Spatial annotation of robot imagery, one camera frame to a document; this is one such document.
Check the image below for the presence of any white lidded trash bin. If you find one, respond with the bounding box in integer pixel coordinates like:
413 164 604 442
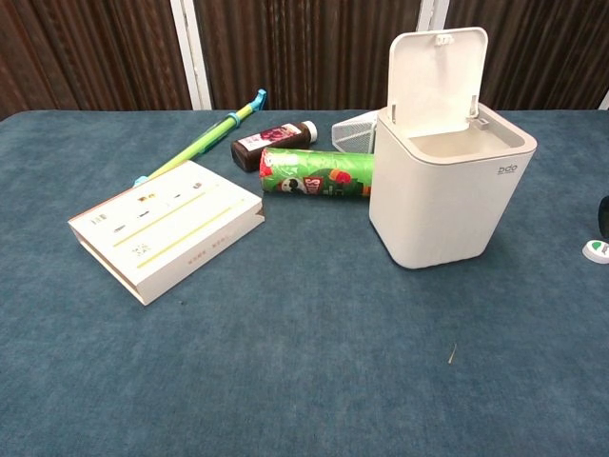
368 26 539 270

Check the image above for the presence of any long green yellow toy pen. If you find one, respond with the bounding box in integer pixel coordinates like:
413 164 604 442
133 88 268 188

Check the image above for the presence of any flat white cardboard box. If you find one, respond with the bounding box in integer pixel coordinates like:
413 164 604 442
67 159 266 307

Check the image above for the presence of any white mesh basket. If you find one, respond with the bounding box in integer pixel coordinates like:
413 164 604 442
331 111 379 154

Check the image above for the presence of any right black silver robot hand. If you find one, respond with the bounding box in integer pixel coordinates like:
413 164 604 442
597 194 609 242

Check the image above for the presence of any blue table mat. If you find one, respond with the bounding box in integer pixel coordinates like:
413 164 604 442
0 109 609 457

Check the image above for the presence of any green chips can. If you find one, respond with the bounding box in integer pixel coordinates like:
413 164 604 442
258 146 376 203

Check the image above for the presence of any small white green cap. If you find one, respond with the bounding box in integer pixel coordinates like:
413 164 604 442
580 240 609 265

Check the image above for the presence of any brown folding screen panel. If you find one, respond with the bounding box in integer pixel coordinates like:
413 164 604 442
403 0 609 111
183 0 437 111
0 0 213 123

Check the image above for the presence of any dark juice bottle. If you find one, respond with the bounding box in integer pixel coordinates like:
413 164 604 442
230 120 319 173

